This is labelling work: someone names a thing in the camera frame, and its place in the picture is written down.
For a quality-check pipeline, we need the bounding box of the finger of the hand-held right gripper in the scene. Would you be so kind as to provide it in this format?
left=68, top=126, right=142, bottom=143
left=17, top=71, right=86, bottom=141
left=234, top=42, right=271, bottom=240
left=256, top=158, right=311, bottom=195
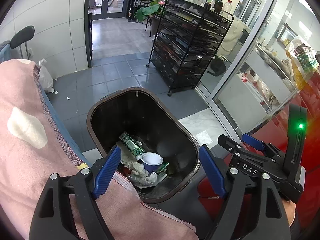
left=217, top=134, right=244, bottom=157
left=242, top=133, right=278, bottom=158

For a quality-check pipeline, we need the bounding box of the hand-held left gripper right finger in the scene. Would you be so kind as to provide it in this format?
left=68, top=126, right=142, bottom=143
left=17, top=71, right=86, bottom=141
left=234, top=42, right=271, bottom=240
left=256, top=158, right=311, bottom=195
left=198, top=144, right=292, bottom=240

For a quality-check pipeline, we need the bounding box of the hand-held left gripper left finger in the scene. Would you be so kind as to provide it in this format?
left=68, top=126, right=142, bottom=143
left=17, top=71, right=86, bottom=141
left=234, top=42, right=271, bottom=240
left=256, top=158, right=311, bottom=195
left=29, top=145, right=122, bottom=240

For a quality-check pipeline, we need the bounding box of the white tissue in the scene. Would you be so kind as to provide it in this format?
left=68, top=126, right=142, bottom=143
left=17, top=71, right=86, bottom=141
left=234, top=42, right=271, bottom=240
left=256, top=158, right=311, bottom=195
left=120, top=152, right=158, bottom=187

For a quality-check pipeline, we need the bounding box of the green carton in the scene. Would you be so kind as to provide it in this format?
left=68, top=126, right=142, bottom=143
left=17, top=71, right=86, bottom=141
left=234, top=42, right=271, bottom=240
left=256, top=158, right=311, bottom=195
left=119, top=132, right=145, bottom=157

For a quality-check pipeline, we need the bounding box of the blue and white paper bowl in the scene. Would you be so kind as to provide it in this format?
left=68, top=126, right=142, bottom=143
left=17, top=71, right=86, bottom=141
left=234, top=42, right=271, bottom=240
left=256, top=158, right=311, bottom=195
left=140, top=152, right=164, bottom=173

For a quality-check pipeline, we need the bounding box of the dark brown trash bin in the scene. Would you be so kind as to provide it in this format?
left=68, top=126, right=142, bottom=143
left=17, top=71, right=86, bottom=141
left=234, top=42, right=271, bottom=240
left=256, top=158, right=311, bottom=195
left=86, top=87, right=202, bottom=204

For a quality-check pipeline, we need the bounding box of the person's right forearm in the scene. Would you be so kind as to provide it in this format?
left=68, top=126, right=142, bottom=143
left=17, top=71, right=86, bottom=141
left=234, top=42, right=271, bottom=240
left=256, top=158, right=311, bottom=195
left=282, top=200, right=304, bottom=240

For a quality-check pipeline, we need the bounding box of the green wrapper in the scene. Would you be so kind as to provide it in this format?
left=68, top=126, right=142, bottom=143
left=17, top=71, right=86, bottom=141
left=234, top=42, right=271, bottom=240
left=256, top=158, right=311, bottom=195
left=156, top=162, right=170, bottom=178

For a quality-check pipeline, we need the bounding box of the blue bed sheet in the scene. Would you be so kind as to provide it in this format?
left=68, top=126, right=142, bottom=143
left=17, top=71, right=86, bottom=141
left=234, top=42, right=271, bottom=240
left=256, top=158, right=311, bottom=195
left=37, top=85, right=92, bottom=167

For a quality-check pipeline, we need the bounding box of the pink spotted blanket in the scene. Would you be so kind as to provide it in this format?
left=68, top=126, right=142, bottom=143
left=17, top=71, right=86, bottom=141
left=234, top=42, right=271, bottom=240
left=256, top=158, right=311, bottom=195
left=0, top=59, right=198, bottom=240

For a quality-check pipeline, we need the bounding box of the red cabinet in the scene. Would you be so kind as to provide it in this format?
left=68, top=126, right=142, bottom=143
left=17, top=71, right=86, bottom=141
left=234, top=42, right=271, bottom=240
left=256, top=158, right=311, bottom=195
left=197, top=72, right=320, bottom=230

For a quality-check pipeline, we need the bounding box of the black cat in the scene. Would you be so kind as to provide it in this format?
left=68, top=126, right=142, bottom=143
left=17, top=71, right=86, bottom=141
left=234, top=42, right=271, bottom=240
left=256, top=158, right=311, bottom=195
left=207, top=56, right=227, bottom=77

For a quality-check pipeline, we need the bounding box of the black mesh drawer rack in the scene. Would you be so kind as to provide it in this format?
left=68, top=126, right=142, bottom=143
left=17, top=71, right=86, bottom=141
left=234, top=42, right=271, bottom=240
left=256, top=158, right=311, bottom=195
left=147, top=0, right=234, bottom=97

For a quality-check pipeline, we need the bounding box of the yellow green packaging bag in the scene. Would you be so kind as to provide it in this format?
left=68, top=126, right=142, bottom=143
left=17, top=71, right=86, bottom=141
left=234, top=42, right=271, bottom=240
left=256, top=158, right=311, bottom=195
left=285, top=36, right=320, bottom=90

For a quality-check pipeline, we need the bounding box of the white plastic bag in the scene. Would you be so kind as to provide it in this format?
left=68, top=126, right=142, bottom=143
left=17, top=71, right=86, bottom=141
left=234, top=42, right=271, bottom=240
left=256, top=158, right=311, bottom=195
left=38, top=59, right=54, bottom=93

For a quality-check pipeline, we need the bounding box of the clear plastic bottle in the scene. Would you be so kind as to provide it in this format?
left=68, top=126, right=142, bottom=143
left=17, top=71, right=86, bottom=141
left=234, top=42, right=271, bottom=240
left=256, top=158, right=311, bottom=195
left=221, top=1, right=233, bottom=16

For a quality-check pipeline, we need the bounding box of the green potted plant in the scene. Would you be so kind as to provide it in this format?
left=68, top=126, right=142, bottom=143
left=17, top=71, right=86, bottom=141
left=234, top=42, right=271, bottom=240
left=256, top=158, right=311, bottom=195
left=135, top=1, right=165, bottom=23

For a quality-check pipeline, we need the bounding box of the black chair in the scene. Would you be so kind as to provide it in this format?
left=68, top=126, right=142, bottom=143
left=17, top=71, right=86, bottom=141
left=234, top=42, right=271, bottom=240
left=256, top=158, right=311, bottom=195
left=10, top=26, right=35, bottom=59

